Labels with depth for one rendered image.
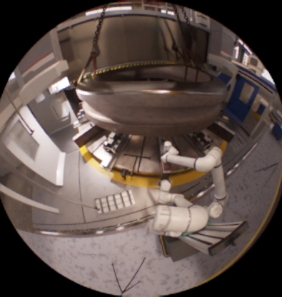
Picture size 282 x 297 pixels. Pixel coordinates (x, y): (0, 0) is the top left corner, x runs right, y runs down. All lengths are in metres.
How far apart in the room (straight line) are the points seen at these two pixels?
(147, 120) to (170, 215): 1.69
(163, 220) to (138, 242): 2.02
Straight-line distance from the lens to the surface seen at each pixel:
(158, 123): 1.91
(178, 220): 0.45
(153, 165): 2.30
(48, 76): 2.66
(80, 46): 4.40
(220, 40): 5.33
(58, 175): 3.55
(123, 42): 4.42
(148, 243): 2.44
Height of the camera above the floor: 2.34
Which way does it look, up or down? 53 degrees down
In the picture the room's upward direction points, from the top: 6 degrees counter-clockwise
